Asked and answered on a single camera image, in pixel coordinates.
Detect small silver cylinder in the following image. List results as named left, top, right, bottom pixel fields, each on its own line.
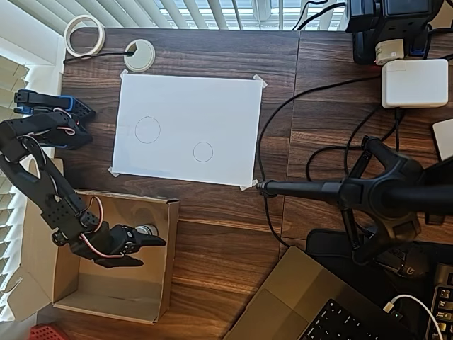
left=136, top=223, right=159, bottom=237

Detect open cardboard box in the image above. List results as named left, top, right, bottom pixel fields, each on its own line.
left=6, top=157, right=180, bottom=325

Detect white paper sheet with circles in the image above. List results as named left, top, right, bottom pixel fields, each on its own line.
left=112, top=72, right=263, bottom=188

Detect grey laptop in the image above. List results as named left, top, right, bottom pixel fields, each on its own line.
left=222, top=245, right=418, bottom=340

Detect black desk mat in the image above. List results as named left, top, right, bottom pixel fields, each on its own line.
left=306, top=228, right=453, bottom=319

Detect white vertical blinds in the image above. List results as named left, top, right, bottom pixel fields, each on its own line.
left=0, top=0, right=350, bottom=36
left=0, top=55, right=40, bottom=319

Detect masking tape roll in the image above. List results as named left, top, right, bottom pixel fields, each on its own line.
left=64, top=15, right=105, bottom=57

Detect black tripod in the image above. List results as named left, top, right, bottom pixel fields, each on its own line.
left=255, top=136, right=453, bottom=266

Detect black computer mouse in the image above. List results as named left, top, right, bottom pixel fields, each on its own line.
left=398, top=247, right=431, bottom=279

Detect black keyboard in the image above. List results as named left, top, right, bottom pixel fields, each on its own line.
left=430, top=261, right=453, bottom=340

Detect white round plug adapter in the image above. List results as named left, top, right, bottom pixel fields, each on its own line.
left=374, top=38, right=406, bottom=67

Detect white square power adapter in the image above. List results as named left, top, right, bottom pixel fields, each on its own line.
left=381, top=58, right=449, bottom=110

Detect white rounded device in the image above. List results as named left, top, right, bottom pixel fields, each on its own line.
left=431, top=118, right=453, bottom=162

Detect blue plug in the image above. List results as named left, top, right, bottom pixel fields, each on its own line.
left=408, top=35, right=429, bottom=57

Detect black power strip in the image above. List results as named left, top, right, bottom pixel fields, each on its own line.
left=345, top=0, right=435, bottom=64

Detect round desk cable grommet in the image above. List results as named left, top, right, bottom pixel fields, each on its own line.
left=123, top=40, right=156, bottom=73

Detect thin black cable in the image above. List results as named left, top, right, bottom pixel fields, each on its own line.
left=62, top=49, right=137, bottom=64

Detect long black cable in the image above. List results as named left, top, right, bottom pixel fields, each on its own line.
left=255, top=75, right=385, bottom=249

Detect looped black charger cable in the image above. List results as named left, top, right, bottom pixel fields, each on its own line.
left=306, top=108, right=403, bottom=185

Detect black power cable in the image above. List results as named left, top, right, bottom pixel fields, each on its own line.
left=292, top=1, right=350, bottom=31

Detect white USB-C cable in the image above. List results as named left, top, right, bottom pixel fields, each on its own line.
left=384, top=293, right=445, bottom=340

